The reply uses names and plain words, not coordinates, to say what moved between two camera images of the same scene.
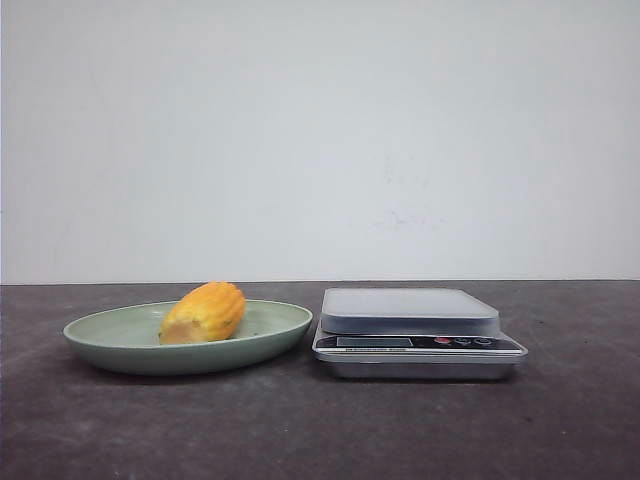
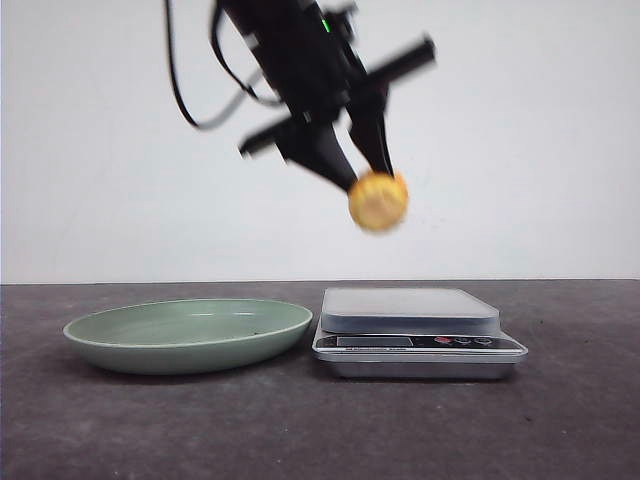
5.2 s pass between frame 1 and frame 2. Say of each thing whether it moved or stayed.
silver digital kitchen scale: stayed
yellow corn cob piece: moved
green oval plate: stayed
